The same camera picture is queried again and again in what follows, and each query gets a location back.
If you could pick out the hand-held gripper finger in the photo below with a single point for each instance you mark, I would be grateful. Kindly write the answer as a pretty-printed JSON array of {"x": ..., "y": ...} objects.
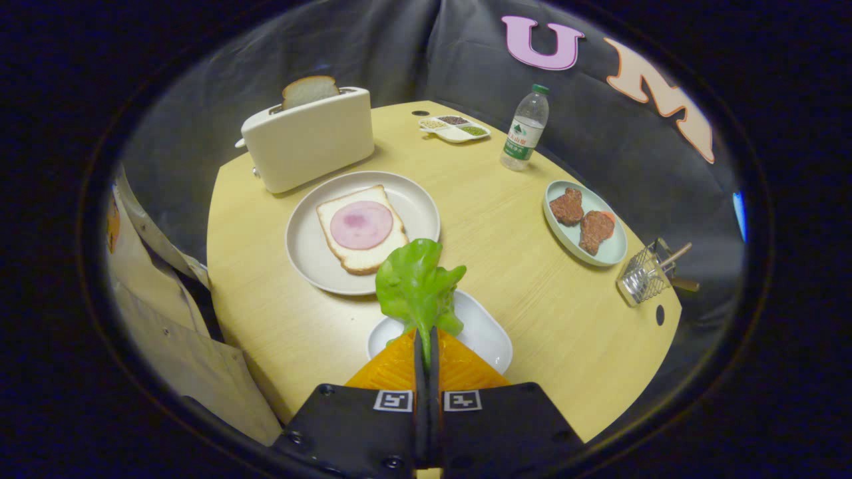
[
  {"x": 421, "y": 399},
  {"x": 434, "y": 399}
]

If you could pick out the green lettuce leaf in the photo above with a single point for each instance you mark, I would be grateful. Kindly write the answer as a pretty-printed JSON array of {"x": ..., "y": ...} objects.
[{"x": 416, "y": 286}]

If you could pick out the plain bread slice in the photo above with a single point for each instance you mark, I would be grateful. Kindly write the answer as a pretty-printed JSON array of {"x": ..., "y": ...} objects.
[{"x": 309, "y": 90}]

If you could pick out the small white rounded plate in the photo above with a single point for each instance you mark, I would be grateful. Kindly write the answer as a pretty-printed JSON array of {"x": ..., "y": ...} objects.
[{"x": 486, "y": 332}]

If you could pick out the bread slice under ham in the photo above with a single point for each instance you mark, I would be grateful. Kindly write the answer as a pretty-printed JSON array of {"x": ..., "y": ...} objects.
[{"x": 363, "y": 259}]

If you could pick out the pink ham slice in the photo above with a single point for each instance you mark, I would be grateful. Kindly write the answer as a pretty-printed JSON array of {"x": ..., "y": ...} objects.
[{"x": 361, "y": 225}]

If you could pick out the large beige round plate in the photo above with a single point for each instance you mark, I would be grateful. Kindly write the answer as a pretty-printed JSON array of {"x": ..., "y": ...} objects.
[{"x": 306, "y": 253}]

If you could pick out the pale green round plate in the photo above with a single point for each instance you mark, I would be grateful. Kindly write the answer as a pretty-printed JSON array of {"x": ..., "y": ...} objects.
[{"x": 609, "y": 253}]

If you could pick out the brown meat piece reddish edge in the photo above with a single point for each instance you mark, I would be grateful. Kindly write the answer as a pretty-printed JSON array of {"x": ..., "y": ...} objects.
[{"x": 594, "y": 231}]

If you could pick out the brown meat piece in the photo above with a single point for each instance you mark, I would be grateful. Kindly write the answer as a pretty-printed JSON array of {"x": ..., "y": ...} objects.
[{"x": 567, "y": 206}]

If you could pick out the beige cloth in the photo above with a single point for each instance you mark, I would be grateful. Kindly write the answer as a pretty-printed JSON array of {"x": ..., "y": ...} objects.
[{"x": 173, "y": 359}]

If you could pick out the white divided bean dish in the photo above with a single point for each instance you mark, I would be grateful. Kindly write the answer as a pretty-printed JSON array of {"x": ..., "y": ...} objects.
[{"x": 456, "y": 133}]

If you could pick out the cream white toaster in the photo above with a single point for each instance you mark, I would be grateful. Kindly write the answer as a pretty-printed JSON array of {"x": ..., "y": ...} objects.
[{"x": 313, "y": 143}]

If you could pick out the light wooden stick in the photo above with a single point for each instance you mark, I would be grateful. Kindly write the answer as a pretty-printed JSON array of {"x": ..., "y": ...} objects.
[{"x": 677, "y": 253}]

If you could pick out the clear plastic water bottle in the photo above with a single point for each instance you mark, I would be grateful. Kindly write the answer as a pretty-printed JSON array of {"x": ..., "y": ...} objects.
[{"x": 526, "y": 130}]

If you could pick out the black backdrop cloth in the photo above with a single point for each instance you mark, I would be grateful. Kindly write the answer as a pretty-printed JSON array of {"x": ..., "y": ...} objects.
[{"x": 599, "y": 133}]

